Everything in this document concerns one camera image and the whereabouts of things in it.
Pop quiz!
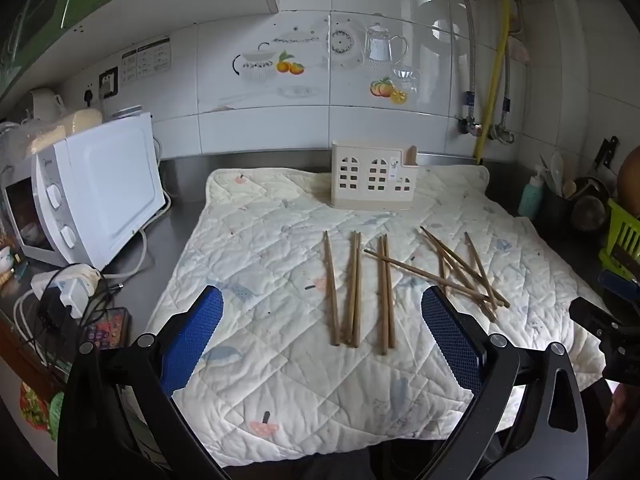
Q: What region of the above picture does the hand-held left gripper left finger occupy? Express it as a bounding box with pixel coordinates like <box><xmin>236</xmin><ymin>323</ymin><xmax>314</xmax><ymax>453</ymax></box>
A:
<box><xmin>57</xmin><ymin>285</ymin><xmax>231</xmax><ymax>480</ymax></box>

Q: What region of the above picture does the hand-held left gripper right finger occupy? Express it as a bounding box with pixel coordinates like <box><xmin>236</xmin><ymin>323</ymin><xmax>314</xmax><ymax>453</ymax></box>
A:
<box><xmin>421</xmin><ymin>285</ymin><xmax>590</xmax><ymax>480</ymax></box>

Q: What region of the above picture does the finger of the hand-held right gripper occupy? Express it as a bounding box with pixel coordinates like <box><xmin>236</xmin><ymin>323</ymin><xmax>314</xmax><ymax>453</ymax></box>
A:
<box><xmin>599</xmin><ymin>269</ymin><xmax>640</xmax><ymax>305</ymax></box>
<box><xmin>569</xmin><ymin>296</ymin><xmax>623</xmax><ymax>341</ymax></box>

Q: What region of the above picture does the cream house-shaped utensil holder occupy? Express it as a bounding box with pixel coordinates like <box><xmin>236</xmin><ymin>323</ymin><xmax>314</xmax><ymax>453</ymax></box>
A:
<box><xmin>330</xmin><ymin>140</ymin><xmax>417</xmax><ymax>211</ymax></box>

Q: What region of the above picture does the person's right hand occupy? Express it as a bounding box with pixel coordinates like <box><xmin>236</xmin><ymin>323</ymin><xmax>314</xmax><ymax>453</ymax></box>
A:
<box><xmin>606</xmin><ymin>385</ymin><xmax>640</xmax><ymax>432</ymax></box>

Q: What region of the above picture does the green dish rack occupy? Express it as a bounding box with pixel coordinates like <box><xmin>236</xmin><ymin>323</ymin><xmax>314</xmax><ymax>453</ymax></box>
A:
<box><xmin>598</xmin><ymin>198</ymin><xmax>640</xmax><ymax>272</ymax></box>

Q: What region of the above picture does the dark frying pan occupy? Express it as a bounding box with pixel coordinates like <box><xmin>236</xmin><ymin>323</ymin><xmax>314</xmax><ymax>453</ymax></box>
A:
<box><xmin>571</xmin><ymin>175</ymin><xmax>612</xmax><ymax>234</ymax></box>

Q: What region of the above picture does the phone with colourful case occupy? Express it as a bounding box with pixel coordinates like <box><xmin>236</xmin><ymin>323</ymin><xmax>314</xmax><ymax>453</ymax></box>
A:
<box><xmin>81</xmin><ymin>307</ymin><xmax>132</xmax><ymax>350</ymax></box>

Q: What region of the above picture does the white quilted mat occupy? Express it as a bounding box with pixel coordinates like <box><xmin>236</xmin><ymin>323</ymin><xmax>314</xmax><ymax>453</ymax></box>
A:
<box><xmin>117</xmin><ymin>165</ymin><xmax>613</xmax><ymax>468</ymax></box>

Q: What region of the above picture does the black utensil pot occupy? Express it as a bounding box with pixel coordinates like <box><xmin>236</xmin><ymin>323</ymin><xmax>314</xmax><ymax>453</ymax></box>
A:
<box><xmin>541</xmin><ymin>187</ymin><xmax>576</xmax><ymax>227</ymax></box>

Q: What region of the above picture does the brown round board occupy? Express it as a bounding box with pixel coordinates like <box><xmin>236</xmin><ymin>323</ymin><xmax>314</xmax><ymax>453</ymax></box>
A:
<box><xmin>616</xmin><ymin>145</ymin><xmax>640</xmax><ymax>202</ymax></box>

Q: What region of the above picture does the teal plastic bottle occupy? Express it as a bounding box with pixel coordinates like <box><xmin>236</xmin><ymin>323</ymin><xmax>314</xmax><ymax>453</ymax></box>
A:
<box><xmin>517</xmin><ymin>165</ymin><xmax>546</xmax><ymax>221</ymax></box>

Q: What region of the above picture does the white power strip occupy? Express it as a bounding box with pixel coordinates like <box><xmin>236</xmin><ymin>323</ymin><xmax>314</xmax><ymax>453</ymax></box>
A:
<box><xmin>30</xmin><ymin>264</ymin><xmax>102</xmax><ymax>319</ymax></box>

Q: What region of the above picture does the white plastic spoon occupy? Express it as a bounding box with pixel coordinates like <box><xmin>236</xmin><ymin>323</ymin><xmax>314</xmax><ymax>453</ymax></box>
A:
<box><xmin>549</xmin><ymin>152</ymin><xmax>567</xmax><ymax>192</ymax></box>

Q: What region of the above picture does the black charger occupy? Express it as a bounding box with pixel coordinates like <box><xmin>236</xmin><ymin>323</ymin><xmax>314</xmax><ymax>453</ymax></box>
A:
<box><xmin>39</xmin><ymin>294</ymin><xmax>72</xmax><ymax>332</ymax></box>

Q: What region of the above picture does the white microwave oven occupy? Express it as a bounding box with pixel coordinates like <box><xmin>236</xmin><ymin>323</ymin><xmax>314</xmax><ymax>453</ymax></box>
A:
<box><xmin>0</xmin><ymin>112</ymin><xmax>168</xmax><ymax>271</ymax></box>

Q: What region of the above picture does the red and green cloth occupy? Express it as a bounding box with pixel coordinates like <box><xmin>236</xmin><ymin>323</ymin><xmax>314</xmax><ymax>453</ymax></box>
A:
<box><xmin>19</xmin><ymin>381</ymin><xmax>67</xmax><ymax>442</ymax></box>

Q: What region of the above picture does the metal pipe valve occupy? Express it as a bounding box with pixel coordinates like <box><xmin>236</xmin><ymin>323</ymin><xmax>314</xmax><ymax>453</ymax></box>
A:
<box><xmin>489</xmin><ymin>122</ymin><xmax>517</xmax><ymax>145</ymax></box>
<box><xmin>456</xmin><ymin>114</ymin><xmax>484</xmax><ymax>137</ymax></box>

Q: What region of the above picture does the yellow gas pipe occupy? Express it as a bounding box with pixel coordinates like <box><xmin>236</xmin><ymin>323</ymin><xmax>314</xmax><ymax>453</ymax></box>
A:
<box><xmin>473</xmin><ymin>0</ymin><xmax>512</xmax><ymax>165</ymax></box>

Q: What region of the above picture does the white kettle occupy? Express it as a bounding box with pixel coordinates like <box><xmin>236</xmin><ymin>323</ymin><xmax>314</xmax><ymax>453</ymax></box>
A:
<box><xmin>31</xmin><ymin>88</ymin><xmax>66</xmax><ymax>122</ymax></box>

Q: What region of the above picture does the white instruction sticker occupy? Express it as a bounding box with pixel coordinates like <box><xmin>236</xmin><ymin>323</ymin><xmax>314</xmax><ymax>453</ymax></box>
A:
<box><xmin>120</xmin><ymin>37</ymin><xmax>174</xmax><ymax>84</ymax></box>

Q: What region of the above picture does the black-handled knife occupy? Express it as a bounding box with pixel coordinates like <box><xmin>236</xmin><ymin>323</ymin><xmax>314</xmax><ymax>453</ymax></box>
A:
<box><xmin>594</xmin><ymin>135</ymin><xmax>620</xmax><ymax>172</ymax></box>

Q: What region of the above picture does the braided metal hose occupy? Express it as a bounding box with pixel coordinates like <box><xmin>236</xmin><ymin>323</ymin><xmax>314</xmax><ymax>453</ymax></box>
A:
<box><xmin>501</xmin><ymin>0</ymin><xmax>522</xmax><ymax>132</ymax></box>
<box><xmin>449</xmin><ymin>0</ymin><xmax>477</xmax><ymax>122</ymax></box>

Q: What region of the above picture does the black wall socket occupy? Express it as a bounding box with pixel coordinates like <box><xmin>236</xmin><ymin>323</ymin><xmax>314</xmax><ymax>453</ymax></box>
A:
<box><xmin>99</xmin><ymin>66</ymin><xmax>120</xmax><ymax>99</ymax></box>

